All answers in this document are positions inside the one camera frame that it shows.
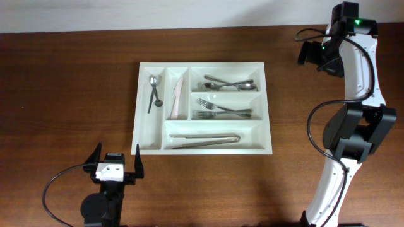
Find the pink plastic knife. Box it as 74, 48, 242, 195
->
170, 77, 184, 119

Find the small steel teaspoon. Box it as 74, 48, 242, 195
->
148, 75, 161, 113
150, 76, 163, 107

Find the steel fork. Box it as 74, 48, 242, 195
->
196, 98, 252, 119
194, 109, 253, 119

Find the large steel spoon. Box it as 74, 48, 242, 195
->
201, 80, 258, 91

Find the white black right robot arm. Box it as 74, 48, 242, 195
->
297, 1, 397, 226

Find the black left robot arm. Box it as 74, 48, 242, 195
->
80, 143, 145, 226

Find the white plastic cutlery tray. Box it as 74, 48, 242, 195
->
131, 62, 273, 155

